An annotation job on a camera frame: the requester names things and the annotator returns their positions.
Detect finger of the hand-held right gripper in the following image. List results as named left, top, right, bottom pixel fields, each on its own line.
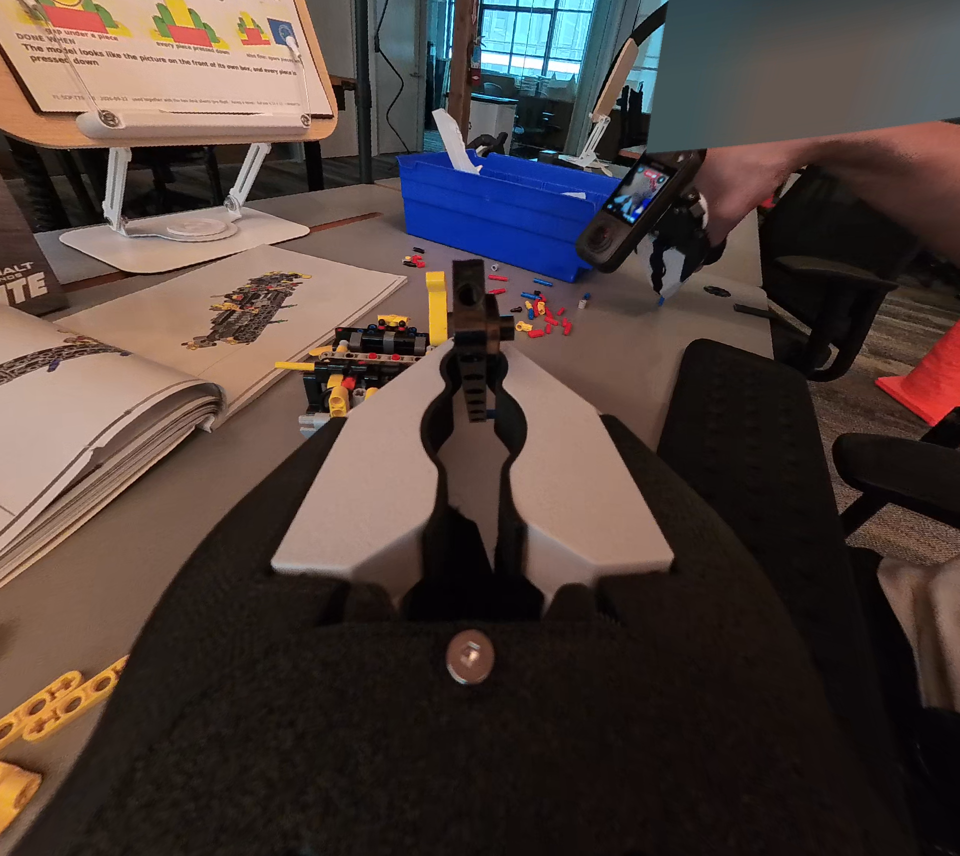
left=663, top=244, right=710, bottom=295
left=641, top=233, right=676, bottom=306

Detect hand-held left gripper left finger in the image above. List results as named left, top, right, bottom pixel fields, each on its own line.
left=271, top=338, right=492, bottom=621

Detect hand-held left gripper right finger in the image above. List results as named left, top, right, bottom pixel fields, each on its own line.
left=495, top=340, right=675, bottom=619

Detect black lego frame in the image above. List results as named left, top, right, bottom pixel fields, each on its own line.
left=450, top=259, right=520, bottom=424

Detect person's right forearm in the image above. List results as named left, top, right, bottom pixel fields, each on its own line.
left=780, top=119, right=960, bottom=242

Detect scattered small lego pins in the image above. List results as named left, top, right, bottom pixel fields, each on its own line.
left=401, top=244, right=594, bottom=341

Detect partly built lego chassis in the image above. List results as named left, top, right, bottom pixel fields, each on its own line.
left=273, top=271, right=453, bottom=441

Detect yellow lego beam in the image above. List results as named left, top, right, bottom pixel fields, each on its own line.
left=22, top=655, right=130, bottom=743
left=0, top=670, right=84, bottom=748

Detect lego set box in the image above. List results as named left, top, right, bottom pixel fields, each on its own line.
left=0, top=177, right=70, bottom=317

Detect yellow lego connector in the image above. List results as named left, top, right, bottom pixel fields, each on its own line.
left=0, top=760, right=45, bottom=827

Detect person's right hand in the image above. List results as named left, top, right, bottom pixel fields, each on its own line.
left=693, top=147, right=807, bottom=250

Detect blue plastic bin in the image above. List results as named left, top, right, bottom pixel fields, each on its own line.
left=396, top=151, right=624, bottom=283

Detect black mesh-back office chair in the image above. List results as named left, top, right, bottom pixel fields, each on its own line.
left=656, top=338, right=960, bottom=722

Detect white paper slip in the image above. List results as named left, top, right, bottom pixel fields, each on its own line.
left=431, top=108, right=485, bottom=176

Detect large paned window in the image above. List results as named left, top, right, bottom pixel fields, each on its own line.
left=480, top=0, right=601, bottom=77

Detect open instruction booklet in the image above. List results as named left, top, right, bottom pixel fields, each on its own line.
left=0, top=243, right=408, bottom=583

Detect orange traffic cone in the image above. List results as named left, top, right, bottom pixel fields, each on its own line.
left=873, top=319, right=960, bottom=426

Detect printed instruction sheet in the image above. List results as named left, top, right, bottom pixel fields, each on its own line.
left=0, top=0, right=335, bottom=118

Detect wooden post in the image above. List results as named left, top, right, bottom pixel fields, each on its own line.
left=447, top=0, right=489, bottom=141

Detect black hanging cable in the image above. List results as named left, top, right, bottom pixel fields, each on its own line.
left=366, top=0, right=421, bottom=77

